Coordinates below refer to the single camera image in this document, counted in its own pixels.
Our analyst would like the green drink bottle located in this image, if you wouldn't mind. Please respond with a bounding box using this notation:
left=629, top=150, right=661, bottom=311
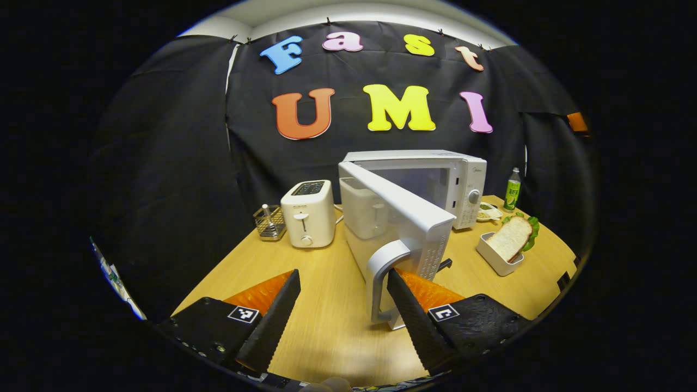
left=503, top=167, right=522, bottom=213

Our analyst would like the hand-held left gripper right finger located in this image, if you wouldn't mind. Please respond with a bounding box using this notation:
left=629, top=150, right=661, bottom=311
left=387, top=267, right=537, bottom=376

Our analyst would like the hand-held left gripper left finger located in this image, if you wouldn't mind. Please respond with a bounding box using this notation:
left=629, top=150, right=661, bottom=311
left=158, top=268, right=302, bottom=375

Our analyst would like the white microwave oven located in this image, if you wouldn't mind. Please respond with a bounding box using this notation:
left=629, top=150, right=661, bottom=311
left=338, top=150, right=488, bottom=331

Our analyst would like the wire utensil basket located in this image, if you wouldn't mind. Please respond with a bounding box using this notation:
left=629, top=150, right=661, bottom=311
left=253, top=204, right=288, bottom=242

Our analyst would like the white rectangular tray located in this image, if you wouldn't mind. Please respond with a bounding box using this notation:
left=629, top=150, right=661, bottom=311
left=476, top=231, right=524, bottom=277

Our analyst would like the bread and lettuce sandwich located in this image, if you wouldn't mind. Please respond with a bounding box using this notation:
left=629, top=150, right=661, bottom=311
left=500, top=213, right=540, bottom=264

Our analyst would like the white divided dish of grains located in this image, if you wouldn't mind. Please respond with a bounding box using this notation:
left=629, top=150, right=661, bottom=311
left=476, top=201, right=503, bottom=223

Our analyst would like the white toaster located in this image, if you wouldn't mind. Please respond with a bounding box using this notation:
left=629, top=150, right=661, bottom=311
left=280, top=180, right=337, bottom=249

